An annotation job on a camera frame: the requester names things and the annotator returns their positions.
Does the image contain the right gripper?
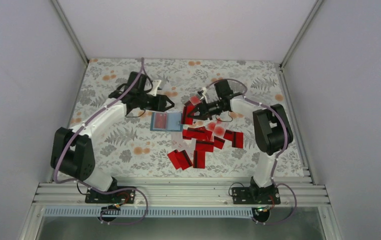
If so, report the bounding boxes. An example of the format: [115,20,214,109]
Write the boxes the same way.
[186,99,222,121]

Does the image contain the teal leather card holder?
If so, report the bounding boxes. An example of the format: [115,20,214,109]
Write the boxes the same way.
[150,112,183,132]

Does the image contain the red striped card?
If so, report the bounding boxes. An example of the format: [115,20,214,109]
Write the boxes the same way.
[153,113,167,130]
[181,104,195,125]

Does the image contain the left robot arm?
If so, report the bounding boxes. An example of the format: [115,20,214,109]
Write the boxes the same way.
[50,70,175,203]

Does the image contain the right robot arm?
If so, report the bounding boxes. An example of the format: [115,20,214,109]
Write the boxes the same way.
[188,78,294,204]

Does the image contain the white card top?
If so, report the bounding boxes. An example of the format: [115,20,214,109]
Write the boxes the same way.
[189,95,201,106]

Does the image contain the white card red dot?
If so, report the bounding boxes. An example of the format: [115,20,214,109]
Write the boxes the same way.
[213,125,226,138]

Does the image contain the red card top pile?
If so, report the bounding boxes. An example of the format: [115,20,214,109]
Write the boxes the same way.
[182,127,213,141]

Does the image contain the red card pile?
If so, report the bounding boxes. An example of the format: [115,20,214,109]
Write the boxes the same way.
[182,127,213,141]
[195,139,215,153]

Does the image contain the red card centre pile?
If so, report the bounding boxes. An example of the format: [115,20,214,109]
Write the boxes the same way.
[195,139,215,153]

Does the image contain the red card right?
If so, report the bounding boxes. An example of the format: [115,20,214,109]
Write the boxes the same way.
[223,129,244,149]

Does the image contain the white april card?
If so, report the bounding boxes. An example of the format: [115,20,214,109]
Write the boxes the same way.
[171,132,189,152]

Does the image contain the red card front middle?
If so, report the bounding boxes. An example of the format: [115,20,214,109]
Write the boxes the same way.
[193,150,206,169]

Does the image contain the red card front left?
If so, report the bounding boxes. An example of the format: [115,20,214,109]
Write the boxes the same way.
[167,150,193,170]

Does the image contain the floral table mat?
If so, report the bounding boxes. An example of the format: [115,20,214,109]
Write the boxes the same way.
[55,58,306,178]

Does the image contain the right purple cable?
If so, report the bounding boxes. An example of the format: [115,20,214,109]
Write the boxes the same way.
[207,78,298,227]

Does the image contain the purple cable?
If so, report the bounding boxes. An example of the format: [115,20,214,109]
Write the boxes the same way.
[207,78,298,227]
[53,57,149,226]

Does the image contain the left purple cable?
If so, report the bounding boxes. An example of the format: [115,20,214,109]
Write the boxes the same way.
[53,57,149,226]

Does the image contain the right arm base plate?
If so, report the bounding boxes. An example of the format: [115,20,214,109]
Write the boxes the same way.
[231,185,281,205]

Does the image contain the perforated cable tray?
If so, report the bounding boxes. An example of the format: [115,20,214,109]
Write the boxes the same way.
[42,206,253,219]

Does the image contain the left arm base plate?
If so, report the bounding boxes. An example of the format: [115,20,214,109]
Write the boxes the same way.
[84,186,136,205]

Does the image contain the aluminium rail frame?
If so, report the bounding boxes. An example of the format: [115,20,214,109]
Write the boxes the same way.
[32,176,331,207]

